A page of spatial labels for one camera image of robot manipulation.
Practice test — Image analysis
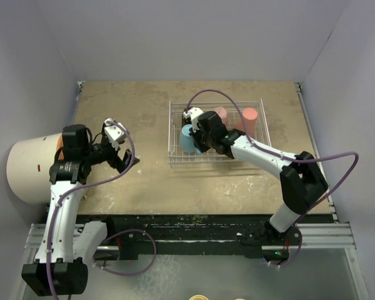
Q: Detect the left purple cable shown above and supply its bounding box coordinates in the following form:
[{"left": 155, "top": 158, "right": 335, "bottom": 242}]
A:
[{"left": 45, "top": 123, "right": 157, "bottom": 300}]

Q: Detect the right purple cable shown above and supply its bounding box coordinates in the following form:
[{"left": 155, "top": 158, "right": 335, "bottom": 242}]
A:
[{"left": 187, "top": 89, "right": 359, "bottom": 269}]

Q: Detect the large cream cylindrical bucket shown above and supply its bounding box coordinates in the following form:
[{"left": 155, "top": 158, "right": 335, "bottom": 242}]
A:
[{"left": 6, "top": 133, "right": 61, "bottom": 204}]

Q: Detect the black hexagonal ceramic mug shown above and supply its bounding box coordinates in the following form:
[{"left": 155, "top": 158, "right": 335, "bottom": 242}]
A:
[{"left": 181, "top": 111, "right": 191, "bottom": 127}]

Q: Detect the light blue ceramic mug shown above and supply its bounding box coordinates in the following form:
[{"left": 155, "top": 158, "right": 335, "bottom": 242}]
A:
[{"left": 179, "top": 124, "right": 201, "bottom": 154}]

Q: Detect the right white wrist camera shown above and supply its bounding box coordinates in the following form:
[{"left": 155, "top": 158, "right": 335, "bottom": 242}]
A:
[{"left": 184, "top": 107, "right": 204, "bottom": 131}]

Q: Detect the purple cable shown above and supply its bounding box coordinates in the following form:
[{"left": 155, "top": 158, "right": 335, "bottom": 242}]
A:
[
  {"left": 45, "top": 123, "right": 157, "bottom": 300},
  {"left": 187, "top": 89, "right": 359, "bottom": 269}
]

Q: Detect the right aluminium table rail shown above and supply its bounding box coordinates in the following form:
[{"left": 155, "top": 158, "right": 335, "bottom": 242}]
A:
[{"left": 294, "top": 82, "right": 339, "bottom": 224}]

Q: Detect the aluminium front frame rail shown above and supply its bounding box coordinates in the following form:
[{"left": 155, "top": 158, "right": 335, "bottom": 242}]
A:
[{"left": 24, "top": 222, "right": 354, "bottom": 250}]

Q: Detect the white wire dish rack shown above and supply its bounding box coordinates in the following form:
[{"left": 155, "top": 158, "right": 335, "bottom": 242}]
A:
[{"left": 168, "top": 100, "right": 271, "bottom": 166}]

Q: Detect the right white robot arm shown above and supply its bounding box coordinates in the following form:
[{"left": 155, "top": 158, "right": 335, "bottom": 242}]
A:
[{"left": 182, "top": 107, "right": 328, "bottom": 244}]

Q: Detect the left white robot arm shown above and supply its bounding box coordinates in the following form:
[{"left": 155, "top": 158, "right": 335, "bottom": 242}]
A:
[{"left": 21, "top": 118, "right": 139, "bottom": 299}]

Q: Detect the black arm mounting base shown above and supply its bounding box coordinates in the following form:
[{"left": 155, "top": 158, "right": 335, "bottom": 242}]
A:
[{"left": 76, "top": 214, "right": 302, "bottom": 260}]

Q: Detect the pink cup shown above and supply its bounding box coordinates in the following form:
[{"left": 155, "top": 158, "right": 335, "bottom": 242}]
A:
[{"left": 214, "top": 106, "right": 229, "bottom": 126}]

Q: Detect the salmon tall tumbler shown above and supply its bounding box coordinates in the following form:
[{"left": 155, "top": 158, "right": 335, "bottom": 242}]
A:
[{"left": 235, "top": 107, "right": 258, "bottom": 138}]

